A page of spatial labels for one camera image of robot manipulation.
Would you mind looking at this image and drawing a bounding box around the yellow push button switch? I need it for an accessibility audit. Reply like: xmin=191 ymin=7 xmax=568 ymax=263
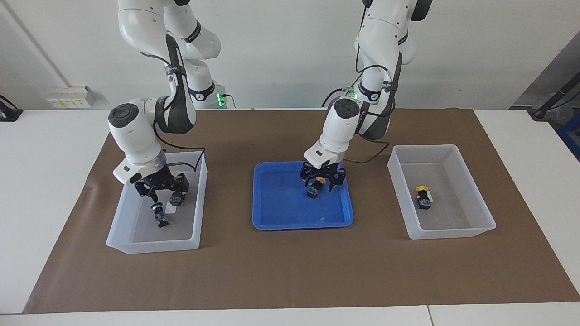
xmin=415 ymin=185 xmax=432 ymax=210
xmin=307 ymin=177 xmax=328 ymax=199

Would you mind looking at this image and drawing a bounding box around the blue plastic tray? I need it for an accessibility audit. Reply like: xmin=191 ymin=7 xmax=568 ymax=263
xmin=252 ymin=161 xmax=354 ymax=231

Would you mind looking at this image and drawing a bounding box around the translucent white plastic box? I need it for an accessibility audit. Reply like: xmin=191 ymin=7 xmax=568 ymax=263
xmin=106 ymin=151 xmax=208 ymax=254
xmin=387 ymin=144 xmax=497 ymax=240

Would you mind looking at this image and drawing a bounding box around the brown paper table mat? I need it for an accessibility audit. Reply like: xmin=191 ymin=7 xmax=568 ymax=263
xmin=23 ymin=108 xmax=580 ymax=314

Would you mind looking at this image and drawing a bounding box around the black desk device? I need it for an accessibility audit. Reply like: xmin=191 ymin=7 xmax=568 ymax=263
xmin=0 ymin=95 xmax=24 ymax=122

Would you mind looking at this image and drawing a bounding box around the black stand pole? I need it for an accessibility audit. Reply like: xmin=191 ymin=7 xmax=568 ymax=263
xmin=527 ymin=83 xmax=580 ymax=121

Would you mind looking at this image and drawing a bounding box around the blue crate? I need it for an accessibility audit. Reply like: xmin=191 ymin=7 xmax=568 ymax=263
xmin=558 ymin=115 xmax=580 ymax=161

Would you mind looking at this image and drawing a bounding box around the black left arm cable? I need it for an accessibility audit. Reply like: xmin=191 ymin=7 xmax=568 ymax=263
xmin=321 ymin=43 xmax=392 ymax=164

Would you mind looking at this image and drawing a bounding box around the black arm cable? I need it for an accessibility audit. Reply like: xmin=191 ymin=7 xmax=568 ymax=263
xmin=321 ymin=43 xmax=392 ymax=164
xmin=140 ymin=50 xmax=207 ymax=173

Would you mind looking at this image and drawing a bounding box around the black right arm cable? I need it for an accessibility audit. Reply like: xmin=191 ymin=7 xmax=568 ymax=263
xmin=140 ymin=50 xmax=207 ymax=173

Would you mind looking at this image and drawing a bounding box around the grey wall socket strip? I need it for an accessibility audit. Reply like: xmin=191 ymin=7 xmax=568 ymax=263
xmin=45 ymin=86 xmax=97 ymax=110

